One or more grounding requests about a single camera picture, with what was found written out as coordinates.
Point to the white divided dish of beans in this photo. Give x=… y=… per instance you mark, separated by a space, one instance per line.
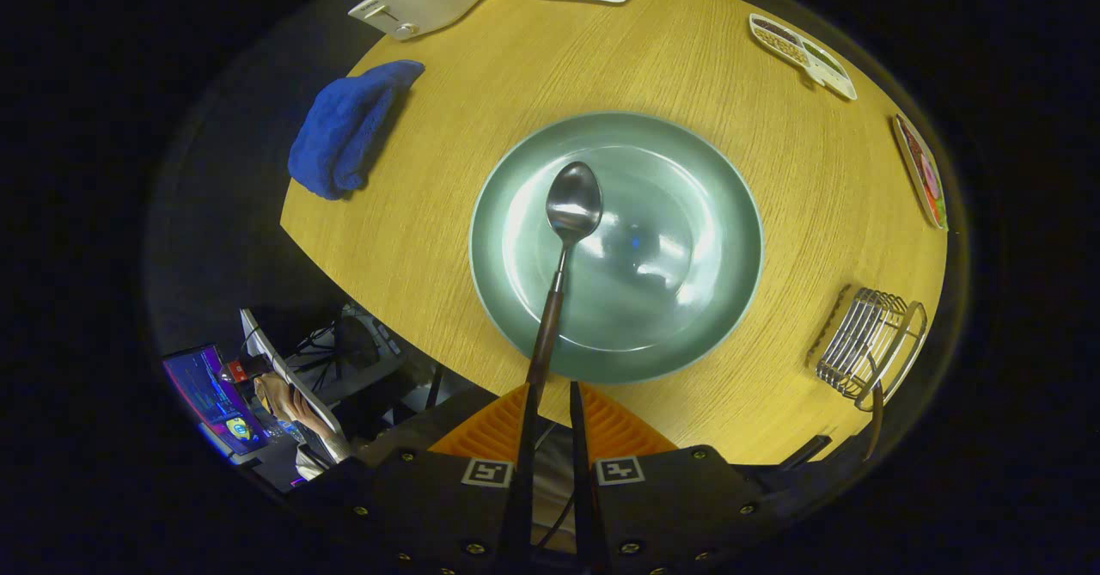
x=803 y=51

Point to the black table bracket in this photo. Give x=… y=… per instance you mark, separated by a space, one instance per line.
x=803 y=453

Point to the plate of food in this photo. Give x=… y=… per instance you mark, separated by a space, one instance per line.
x=924 y=171

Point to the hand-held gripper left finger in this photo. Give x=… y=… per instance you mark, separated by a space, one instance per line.
x=430 y=506

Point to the light green plate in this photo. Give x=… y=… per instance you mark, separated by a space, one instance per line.
x=670 y=240

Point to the white laptop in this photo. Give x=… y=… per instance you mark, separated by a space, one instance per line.
x=284 y=367

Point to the blue cloth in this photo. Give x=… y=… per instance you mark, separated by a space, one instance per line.
x=344 y=128

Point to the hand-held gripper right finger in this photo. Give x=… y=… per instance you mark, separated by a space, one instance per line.
x=670 y=506

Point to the person's beige trousers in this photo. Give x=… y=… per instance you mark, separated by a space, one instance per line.
x=554 y=489

